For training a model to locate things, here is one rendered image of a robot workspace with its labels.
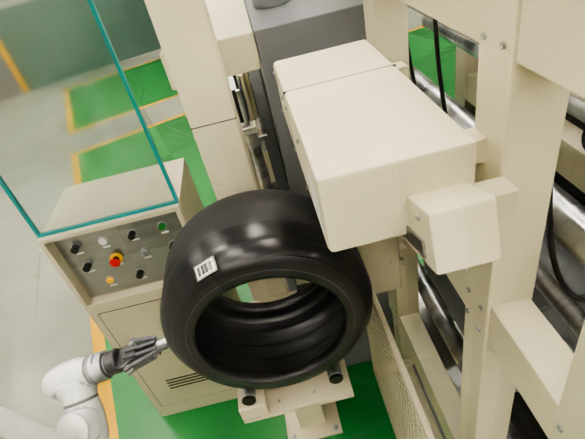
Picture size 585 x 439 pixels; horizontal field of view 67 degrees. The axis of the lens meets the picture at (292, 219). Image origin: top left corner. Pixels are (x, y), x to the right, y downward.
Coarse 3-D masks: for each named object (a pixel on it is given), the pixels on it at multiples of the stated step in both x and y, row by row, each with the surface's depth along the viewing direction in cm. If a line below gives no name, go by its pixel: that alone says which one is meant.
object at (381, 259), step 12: (384, 240) 148; (396, 240) 149; (360, 252) 149; (372, 252) 150; (384, 252) 151; (396, 252) 152; (372, 264) 153; (384, 264) 154; (396, 264) 155; (372, 276) 157; (384, 276) 158; (396, 276) 158; (384, 288) 161; (396, 288) 162
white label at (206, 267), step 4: (212, 256) 107; (208, 260) 107; (212, 260) 106; (200, 264) 108; (204, 264) 107; (208, 264) 106; (212, 264) 106; (196, 268) 108; (200, 268) 107; (204, 268) 107; (208, 268) 106; (212, 268) 105; (216, 268) 105; (196, 272) 107; (200, 272) 107; (204, 272) 106; (208, 272) 106; (212, 272) 105; (196, 276) 107; (200, 276) 106; (204, 276) 106
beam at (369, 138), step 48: (336, 48) 112; (288, 96) 94; (336, 96) 89; (384, 96) 84; (336, 144) 73; (384, 144) 70; (432, 144) 67; (336, 192) 67; (384, 192) 69; (336, 240) 73
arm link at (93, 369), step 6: (96, 354) 136; (102, 354) 136; (84, 360) 135; (90, 360) 134; (96, 360) 134; (102, 360) 134; (84, 366) 133; (90, 366) 133; (96, 366) 133; (102, 366) 134; (84, 372) 133; (90, 372) 133; (96, 372) 133; (102, 372) 133; (90, 378) 133; (96, 378) 133; (102, 378) 134; (108, 378) 135
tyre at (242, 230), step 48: (240, 192) 125; (288, 192) 125; (192, 240) 116; (240, 240) 107; (288, 240) 108; (192, 288) 109; (336, 288) 114; (192, 336) 116; (240, 336) 153; (288, 336) 154; (336, 336) 142; (240, 384) 132; (288, 384) 136
